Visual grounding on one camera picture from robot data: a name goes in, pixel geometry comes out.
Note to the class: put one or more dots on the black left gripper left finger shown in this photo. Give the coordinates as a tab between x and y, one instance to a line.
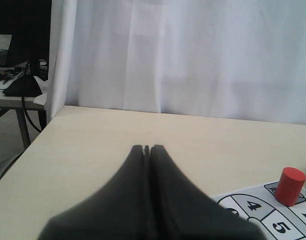
121	209

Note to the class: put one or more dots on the grey side table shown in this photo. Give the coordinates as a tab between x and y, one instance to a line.
32	104

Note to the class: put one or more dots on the paper game board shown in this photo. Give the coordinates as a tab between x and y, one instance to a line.
258	205

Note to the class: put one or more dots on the white curtain backdrop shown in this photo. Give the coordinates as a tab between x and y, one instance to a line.
231	59

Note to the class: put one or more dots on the black monitor stand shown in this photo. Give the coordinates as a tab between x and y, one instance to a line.
29	24

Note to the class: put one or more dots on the red cylinder game piece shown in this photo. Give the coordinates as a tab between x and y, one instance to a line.
290	184

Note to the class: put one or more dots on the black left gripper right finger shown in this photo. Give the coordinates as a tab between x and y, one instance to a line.
183	211

